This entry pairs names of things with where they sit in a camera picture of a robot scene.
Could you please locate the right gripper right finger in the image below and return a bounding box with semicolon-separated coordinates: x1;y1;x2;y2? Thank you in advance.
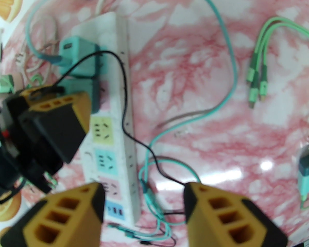
184;182;289;247

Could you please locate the beige thin cable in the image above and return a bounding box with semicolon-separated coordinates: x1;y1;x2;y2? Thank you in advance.
14;16;58;74

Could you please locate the teal USB cable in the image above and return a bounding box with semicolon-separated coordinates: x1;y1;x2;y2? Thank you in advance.
25;0;239;241

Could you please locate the green three-headed cable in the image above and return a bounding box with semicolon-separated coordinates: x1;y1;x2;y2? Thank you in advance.
246;16;309;109

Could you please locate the grey thin cable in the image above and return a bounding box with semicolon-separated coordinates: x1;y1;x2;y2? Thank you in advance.
157;109;217;129

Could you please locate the thin black cable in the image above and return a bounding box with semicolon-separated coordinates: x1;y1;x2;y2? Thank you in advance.
57;50;190;244

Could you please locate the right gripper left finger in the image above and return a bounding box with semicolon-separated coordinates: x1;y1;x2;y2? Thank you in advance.
0;182;105;247

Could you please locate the white power strip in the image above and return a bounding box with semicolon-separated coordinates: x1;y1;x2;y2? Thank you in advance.
72;11;141;228

